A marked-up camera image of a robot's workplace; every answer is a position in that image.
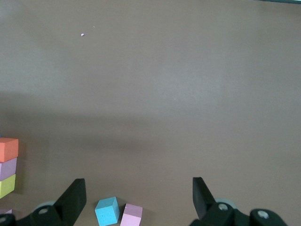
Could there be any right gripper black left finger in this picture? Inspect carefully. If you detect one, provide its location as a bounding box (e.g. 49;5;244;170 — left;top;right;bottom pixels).
30;178;87;226

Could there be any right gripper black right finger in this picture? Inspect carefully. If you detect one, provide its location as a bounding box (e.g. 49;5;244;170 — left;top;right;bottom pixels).
189;177;236;226

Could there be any brown paper table cover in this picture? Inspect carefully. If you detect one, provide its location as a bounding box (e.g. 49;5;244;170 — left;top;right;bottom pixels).
0;0;301;226

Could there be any yellow foam cube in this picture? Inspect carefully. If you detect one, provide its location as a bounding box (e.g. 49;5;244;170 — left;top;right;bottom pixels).
0;173;16;199

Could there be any blue foam cube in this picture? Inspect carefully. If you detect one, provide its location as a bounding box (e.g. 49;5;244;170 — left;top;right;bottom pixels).
95;196;121;226

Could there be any orange foam cube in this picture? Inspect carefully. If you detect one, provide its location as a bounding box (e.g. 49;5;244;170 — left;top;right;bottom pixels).
0;137;19;163

